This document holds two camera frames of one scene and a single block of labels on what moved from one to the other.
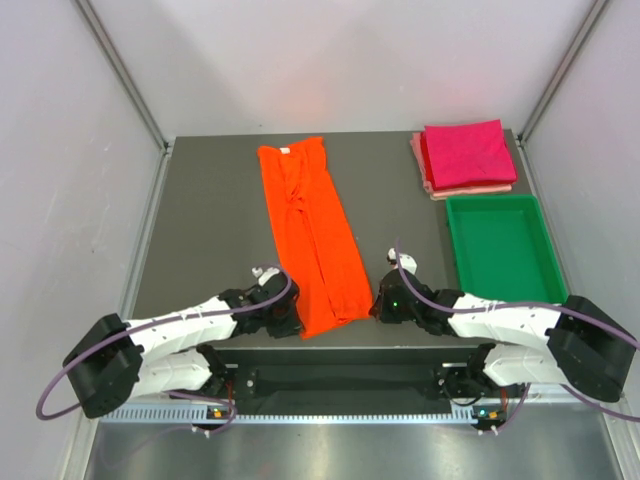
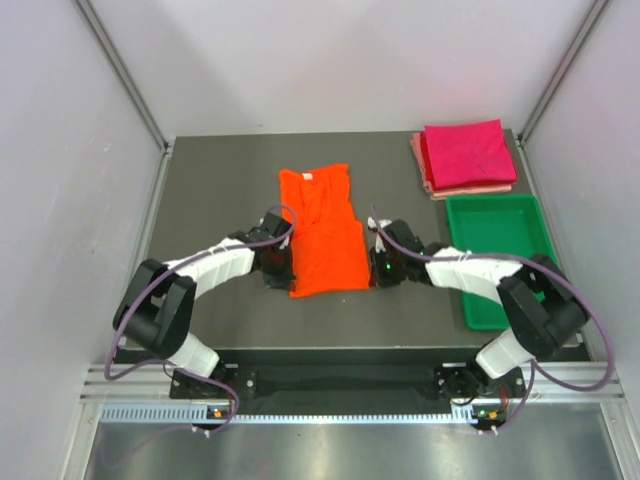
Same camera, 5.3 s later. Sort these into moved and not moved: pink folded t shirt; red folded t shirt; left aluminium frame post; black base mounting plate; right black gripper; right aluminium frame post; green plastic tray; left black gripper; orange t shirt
Moved: left black gripper; right black gripper; orange t shirt
Not moved: black base mounting plate; red folded t shirt; green plastic tray; pink folded t shirt; left aluminium frame post; right aluminium frame post
